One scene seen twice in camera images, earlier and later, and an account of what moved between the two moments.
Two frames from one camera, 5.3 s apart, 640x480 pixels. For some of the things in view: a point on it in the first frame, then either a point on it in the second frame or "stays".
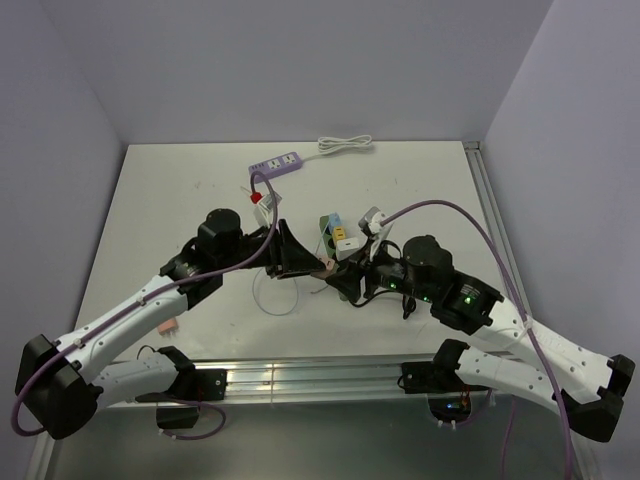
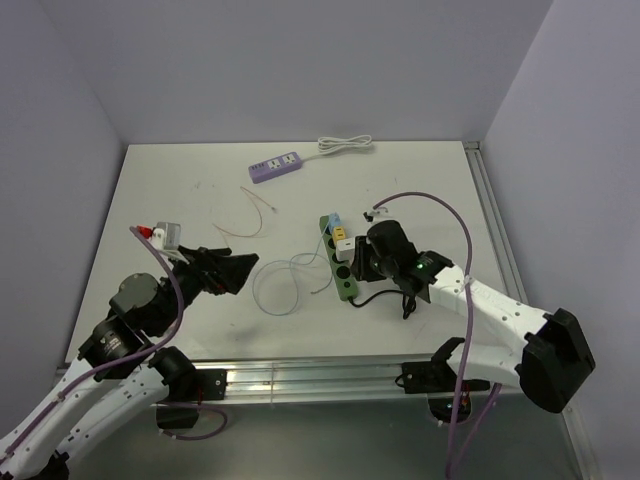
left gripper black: (294, 258) to (234, 270)
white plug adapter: (346, 247) stays
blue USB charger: (334, 219) stays
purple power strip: (275, 166) stays
